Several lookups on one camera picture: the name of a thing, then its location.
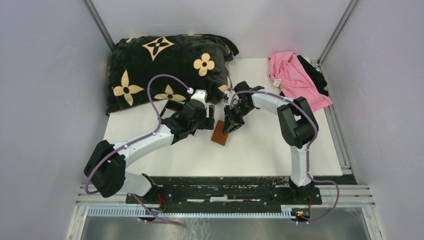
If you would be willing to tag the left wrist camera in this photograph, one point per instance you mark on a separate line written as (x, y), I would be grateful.
(198, 95)

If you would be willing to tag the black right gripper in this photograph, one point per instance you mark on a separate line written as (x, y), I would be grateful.
(227, 122)

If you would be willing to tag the brown leather card holder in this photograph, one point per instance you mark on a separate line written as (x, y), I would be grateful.
(218, 136)

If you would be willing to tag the white slotted cable duct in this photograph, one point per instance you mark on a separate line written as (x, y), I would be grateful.
(139, 212)

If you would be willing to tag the black floral plush pillow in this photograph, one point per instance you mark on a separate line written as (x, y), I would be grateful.
(165, 67)

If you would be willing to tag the pink cloth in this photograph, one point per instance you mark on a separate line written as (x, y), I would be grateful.
(287, 72)

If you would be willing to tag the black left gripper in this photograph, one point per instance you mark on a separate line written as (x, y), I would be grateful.
(203, 124)

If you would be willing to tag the black cloth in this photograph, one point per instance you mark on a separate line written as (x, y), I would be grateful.
(316, 76)

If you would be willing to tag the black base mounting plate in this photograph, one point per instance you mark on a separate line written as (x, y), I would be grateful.
(234, 194)

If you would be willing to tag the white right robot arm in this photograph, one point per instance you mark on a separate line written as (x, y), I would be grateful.
(297, 123)

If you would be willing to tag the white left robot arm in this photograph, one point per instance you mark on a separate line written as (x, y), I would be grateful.
(106, 169)

